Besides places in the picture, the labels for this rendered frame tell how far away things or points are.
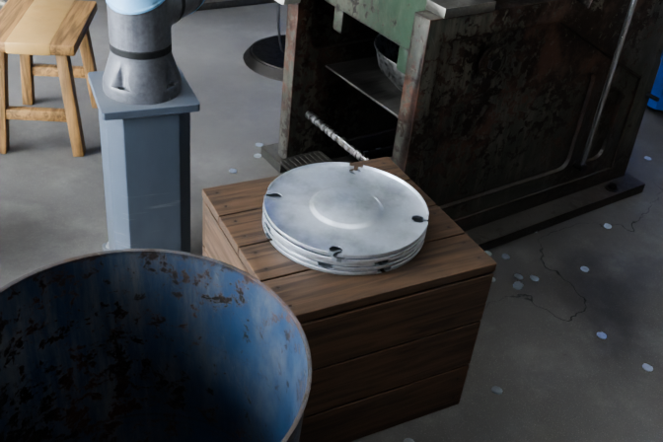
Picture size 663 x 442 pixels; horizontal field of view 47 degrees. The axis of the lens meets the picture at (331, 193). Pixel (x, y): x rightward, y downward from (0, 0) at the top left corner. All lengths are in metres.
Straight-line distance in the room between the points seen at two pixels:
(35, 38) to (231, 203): 0.91
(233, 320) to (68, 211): 0.99
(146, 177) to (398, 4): 0.65
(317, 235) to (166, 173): 0.43
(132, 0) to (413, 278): 0.70
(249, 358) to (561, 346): 0.86
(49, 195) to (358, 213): 1.00
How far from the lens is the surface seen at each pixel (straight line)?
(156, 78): 1.51
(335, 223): 1.30
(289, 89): 2.06
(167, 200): 1.63
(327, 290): 1.22
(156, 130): 1.54
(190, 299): 1.11
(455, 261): 1.33
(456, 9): 1.59
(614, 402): 1.70
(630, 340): 1.86
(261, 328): 1.06
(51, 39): 2.13
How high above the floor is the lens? 1.13
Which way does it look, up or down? 33 degrees down
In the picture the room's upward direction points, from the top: 6 degrees clockwise
